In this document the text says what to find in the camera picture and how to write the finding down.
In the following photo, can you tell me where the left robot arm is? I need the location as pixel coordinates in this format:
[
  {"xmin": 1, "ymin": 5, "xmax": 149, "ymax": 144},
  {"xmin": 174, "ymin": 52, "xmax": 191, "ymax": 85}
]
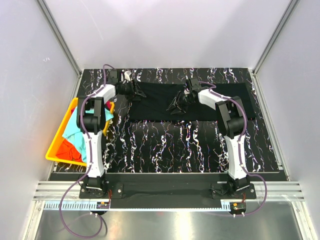
[{"xmin": 76, "ymin": 69, "xmax": 146, "ymax": 198}]

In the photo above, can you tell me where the white cable duct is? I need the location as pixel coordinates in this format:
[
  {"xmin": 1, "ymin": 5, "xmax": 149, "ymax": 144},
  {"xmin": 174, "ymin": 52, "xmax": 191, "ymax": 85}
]
[{"xmin": 44, "ymin": 200, "xmax": 246, "ymax": 213}]

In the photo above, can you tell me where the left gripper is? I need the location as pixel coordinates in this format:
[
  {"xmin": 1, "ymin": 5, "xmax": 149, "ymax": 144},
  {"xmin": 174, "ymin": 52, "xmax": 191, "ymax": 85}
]
[{"xmin": 119, "ymin": 79, "xmax": 146, "ymax": 102}]

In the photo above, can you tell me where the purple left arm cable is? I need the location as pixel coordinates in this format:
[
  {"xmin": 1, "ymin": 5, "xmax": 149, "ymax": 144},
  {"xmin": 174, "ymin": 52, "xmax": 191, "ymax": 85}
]
[{"xmin": 58, "ymin": 63, "xmax": 116, "ymax": 238}]

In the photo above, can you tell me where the teal t shirt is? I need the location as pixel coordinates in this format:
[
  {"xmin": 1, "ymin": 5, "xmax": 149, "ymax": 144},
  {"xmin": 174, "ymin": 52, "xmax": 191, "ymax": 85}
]
[{"xmin": 61, "ymin": 103, "xmax": 115, "ymax": 163}]

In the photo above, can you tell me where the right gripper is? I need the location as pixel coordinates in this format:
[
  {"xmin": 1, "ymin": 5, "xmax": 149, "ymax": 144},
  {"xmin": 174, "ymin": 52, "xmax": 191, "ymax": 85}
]
[{"xmin": 166, "ymin": 91, "xmax": 195, "ymax": 116}]

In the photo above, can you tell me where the orange t shirt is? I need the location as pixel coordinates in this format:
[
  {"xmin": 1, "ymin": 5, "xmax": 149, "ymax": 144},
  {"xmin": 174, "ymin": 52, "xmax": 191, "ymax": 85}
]
[{"xmin": 55, "ymin": 139, "xmax": 82, "ymax": 163}]

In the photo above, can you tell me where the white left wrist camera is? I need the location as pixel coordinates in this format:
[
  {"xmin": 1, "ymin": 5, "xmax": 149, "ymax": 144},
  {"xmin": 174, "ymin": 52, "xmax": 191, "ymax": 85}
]
[{"xmin": 121, "ymin": 70, "xmax": 132, "ymax": 83}]

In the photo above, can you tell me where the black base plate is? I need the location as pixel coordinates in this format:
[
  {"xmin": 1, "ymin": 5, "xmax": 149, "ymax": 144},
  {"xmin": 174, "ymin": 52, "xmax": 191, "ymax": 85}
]
[{"xmin": 48, "ymin": 172, "xmax": 287, "ymax": 208}]

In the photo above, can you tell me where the black t shirt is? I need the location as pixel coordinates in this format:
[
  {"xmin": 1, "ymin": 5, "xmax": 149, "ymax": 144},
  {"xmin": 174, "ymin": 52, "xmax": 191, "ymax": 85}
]
[{"xmin": 128, "ymin": 81, "xmax": 257, "ymax": 123}]

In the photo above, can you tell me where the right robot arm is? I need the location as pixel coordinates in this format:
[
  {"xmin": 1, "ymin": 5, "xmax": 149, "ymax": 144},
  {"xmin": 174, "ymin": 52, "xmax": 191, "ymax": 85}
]
[{"xmin": 166, "ymin": 78, "xmax": 250, "ymax": 199}]

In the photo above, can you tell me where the yellow plastic bin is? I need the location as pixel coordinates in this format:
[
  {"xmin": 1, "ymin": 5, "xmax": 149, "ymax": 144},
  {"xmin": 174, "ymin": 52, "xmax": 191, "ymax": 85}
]
[{"xmin": 45, "ymin": 96, "xmax": 115, "ymax": 169}]

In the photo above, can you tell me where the aluminium frame rail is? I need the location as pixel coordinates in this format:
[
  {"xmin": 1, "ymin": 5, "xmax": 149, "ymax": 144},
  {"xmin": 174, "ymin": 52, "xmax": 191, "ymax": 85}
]
[{"xmin": 34, "ymin": 0, "xmax": 83, "ymax": 76}]

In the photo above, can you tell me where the magenta t shirt in bin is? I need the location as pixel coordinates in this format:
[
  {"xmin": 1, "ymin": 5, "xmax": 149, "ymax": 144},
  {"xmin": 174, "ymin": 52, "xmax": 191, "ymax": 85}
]
[{"xmin": 104, "ymin": 101, "xmax": 112, "ymax": 111}]

